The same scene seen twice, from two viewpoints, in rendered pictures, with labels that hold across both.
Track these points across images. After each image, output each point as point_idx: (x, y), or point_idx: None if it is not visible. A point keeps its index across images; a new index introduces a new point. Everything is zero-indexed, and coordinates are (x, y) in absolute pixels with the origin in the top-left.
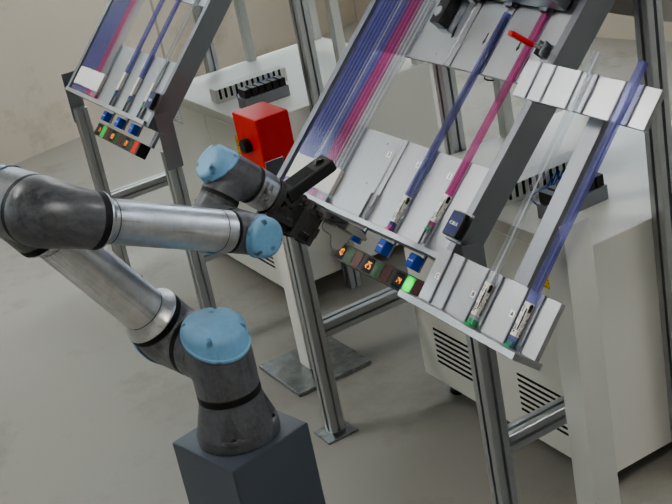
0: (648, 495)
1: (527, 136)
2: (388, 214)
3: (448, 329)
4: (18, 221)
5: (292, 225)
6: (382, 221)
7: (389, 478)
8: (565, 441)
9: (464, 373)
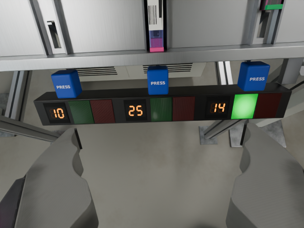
0: (205, 68)
1: None
2: (115, 19)
3: None
4: None
5: None
6: (111, 38)
7: (113, 141)
8: (176, 73)
9: (96, 74)
